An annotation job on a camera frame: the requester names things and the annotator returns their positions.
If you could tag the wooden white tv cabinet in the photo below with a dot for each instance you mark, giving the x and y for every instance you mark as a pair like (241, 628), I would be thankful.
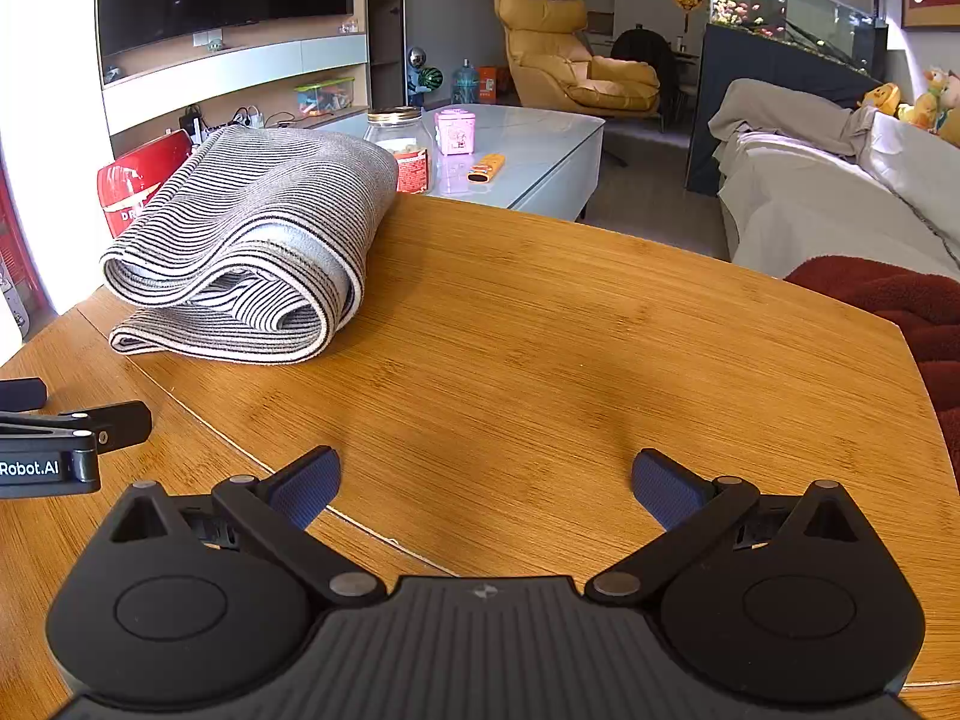
(225, 67)

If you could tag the silver toy figure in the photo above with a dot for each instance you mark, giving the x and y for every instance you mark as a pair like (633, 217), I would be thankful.
(417, 71)

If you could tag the watermelon ball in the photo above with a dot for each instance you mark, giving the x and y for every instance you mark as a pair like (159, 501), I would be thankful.
(431, 81)

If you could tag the glass jar with gold lid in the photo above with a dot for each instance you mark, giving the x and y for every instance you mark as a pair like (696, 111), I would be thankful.
(397, 142)

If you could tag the orange box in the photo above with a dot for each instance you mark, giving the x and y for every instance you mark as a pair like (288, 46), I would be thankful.
(488, 84)

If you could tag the yellow leather armchair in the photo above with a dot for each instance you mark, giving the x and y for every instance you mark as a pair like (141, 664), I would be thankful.
(547, 52)

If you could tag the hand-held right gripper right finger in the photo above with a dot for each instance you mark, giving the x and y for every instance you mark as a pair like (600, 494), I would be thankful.
(664, 491)

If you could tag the orange remote control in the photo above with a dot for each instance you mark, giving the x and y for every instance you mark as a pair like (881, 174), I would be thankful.
(487, 169)

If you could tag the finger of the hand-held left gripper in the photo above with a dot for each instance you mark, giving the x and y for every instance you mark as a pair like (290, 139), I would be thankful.
(22, 394)
(124, 424)

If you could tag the dark blue tank cabinet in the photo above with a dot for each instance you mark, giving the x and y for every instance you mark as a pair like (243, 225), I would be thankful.
(750, 60)

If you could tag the red rack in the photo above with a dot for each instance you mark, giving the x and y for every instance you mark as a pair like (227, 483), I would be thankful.
(19, 240)

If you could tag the white glass coffee table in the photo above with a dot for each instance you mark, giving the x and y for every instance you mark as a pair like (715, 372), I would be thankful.
(540, 150)

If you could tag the clear container green lid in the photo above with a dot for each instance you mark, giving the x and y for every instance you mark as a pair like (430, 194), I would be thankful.
(322, 99)

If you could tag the colourful plush toy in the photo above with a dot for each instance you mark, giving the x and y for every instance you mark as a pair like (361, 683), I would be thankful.
(926, 101)

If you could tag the dark red fleece blanket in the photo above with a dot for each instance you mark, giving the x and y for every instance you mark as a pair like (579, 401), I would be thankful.
(900, 300)

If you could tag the small yellow plush toy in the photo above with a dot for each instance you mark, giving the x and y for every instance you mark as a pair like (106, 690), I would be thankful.
(881, 99)

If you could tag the pink tin box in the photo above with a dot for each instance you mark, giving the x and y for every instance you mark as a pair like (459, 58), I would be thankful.
(456, 133)

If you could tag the black chair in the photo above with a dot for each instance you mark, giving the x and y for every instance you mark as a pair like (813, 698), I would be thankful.
(641, 49)

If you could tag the dark tall wall panel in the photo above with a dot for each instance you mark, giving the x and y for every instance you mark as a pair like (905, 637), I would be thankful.
(386, 7)

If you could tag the glass fish tank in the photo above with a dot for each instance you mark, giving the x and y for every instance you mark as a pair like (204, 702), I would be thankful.
(750, 4)

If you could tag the white power strip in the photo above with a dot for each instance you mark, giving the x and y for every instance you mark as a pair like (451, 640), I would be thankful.
(244, 118)

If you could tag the grey blanket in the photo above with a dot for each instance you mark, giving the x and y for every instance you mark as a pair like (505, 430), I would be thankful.
(772, 109)

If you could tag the white covered sofa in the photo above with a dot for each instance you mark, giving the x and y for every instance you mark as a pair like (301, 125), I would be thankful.
(802, 195)

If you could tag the red retro box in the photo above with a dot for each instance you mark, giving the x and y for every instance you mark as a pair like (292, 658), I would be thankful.
(135, 180)

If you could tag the black white striped garment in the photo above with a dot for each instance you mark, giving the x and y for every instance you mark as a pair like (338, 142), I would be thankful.
(262, 202)

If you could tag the tan plush toy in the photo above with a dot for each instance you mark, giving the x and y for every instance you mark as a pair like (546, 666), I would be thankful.
(952, 116)

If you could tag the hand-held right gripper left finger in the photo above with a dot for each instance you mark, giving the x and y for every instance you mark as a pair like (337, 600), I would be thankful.
(307, 491)

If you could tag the blue water bottle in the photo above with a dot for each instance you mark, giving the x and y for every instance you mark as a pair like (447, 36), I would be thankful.
(465, 82)

